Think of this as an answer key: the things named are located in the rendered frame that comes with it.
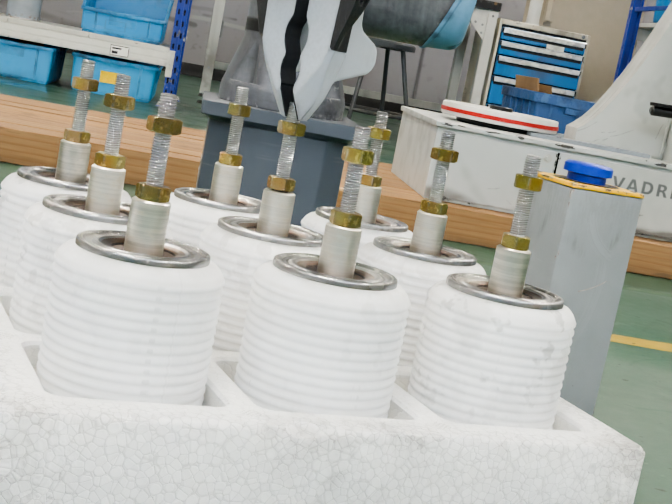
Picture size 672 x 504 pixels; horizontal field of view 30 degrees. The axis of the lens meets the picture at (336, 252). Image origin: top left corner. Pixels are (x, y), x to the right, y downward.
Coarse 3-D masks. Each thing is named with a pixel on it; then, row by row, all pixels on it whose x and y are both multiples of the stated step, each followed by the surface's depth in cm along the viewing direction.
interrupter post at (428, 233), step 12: (420, 216) 89; (432, 216) 89; (444, 216) 89; (420, 228) 89; (432, 228) 89; (444, 228) 90; (420, 240) 89; (432, 240) 89; (420, 252) 89; (432, 252) 89
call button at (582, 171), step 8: (568, 160) 102; (576, 160) 103; (568, 168) 102; (576, 168) 101; (584, 168) 101; (592, 168) 101; (600, 168) 101; (608, 168) 102; (568, 176) 102; (576, 176) 102; (584, 176) 101; (592, 176) 101; (600, 176) 101; (608, 176) 101; (600, 184) 102
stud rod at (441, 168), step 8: (448, 136) 89; (448, 144) 89; (440, 168) 89; (440, 176) 89; (432, 184) 89; (440, 184) 89; (432, 192) 89; (440, 192) 89; (432, 200) 89; (440, 200) 89
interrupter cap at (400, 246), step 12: (384, 240) 91; (396, 240) 92; (408, 240) 93; (396, 252) 87; (408, 252) 87; (444, 252) 92; (456, 252) 92; (444, 264) 87; (456, 264) 87; (468, 264) 88
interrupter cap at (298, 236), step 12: (228, 216) 87; (240, 216) 88; (228, 228) 83; (240, 228) 83; (252, 228) 86; (300, 228) 88; (264, 240) 82; (276, 240) 82; (288, 240) 82; (300, 240) 83; (312, 240) 84
